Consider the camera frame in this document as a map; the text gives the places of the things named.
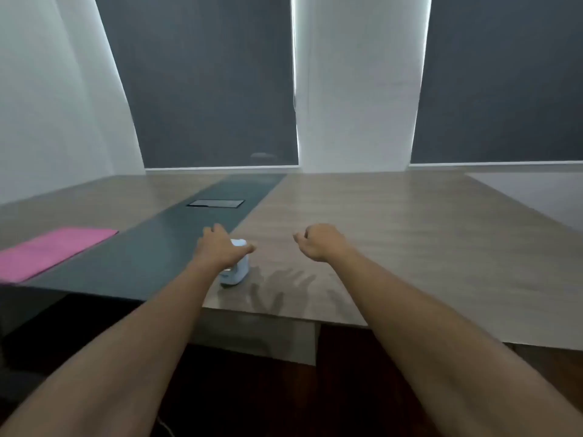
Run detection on person's right hand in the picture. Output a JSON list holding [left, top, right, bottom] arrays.
[[293, 224, 352, 263]]

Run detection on black table cable hatch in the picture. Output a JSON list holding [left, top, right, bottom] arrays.
[[187, 199, 246, 208]]

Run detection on person's right forearm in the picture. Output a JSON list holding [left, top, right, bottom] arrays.
[[326, 245, 583, 437]]

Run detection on person's left hand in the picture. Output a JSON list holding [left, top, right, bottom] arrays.
[[193, 223, 257, 272]]

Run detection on small light blue device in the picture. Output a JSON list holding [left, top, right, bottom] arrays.
[[219, 239, 250, 287]]

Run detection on dark grey roller blind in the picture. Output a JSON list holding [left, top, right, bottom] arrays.
[[94, 0, 299, 170], [410, 0, 583, 165]]

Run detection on pink mat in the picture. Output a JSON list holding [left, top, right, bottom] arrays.
[[0, 227, 119, 284]]

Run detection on person's left forearm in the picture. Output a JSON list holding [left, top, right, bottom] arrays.
[[0, 258, 234, 437]]

